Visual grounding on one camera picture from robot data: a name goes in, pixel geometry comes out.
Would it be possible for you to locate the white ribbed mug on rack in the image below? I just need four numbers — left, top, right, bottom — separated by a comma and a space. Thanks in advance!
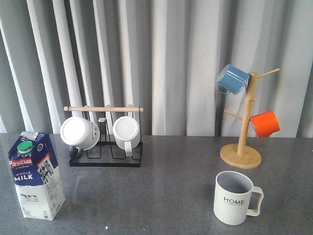
113, 116, 140, 156

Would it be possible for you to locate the grey pleated curtain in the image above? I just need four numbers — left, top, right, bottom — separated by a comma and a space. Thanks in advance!
0, 0, 313, 138

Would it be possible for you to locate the white smiley mug on rack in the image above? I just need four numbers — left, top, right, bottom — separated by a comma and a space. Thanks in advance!
60, 117, 100, 159

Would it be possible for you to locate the white HOME mug on table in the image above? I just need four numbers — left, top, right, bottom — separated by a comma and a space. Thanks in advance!
213, 171, 264, 226

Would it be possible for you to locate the blue enamel mug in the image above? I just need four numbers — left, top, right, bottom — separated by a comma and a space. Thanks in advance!
217, 64, 250, 95

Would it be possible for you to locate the blue white milk carton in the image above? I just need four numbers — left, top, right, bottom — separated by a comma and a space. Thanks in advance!
8, 131, 66, 220

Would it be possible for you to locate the wooden mug tree stand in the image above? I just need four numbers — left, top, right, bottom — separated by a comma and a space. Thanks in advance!
220, 68, 280, 169

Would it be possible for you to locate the orange enamel mug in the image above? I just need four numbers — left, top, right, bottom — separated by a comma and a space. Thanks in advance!
250, 111, 280, 137

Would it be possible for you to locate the black wire mug rack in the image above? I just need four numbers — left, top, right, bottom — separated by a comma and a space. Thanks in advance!
64, 106, 143, 167

